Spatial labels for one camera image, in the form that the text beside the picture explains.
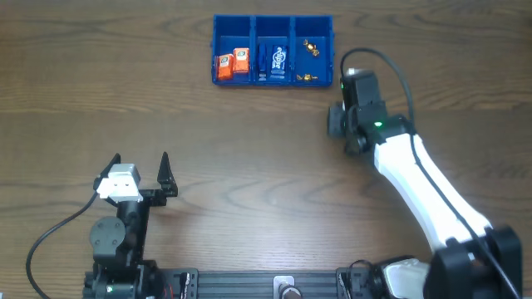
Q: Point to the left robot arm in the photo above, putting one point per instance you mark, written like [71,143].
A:
[133,232]

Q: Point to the blue candy pack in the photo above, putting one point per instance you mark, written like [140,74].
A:
[278,60]
[262,60]

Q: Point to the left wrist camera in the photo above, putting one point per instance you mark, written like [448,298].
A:
[120,182]

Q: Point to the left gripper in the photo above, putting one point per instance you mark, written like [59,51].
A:
[154,198]

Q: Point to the mounting rail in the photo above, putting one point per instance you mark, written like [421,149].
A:
[249,284]

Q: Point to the orange candy box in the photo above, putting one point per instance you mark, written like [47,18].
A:
[225,67]
[241,61]

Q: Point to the gold candy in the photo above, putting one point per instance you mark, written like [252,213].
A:
[311,47]
[307,77]

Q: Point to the blue tray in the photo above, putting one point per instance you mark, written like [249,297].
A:
[272,27]

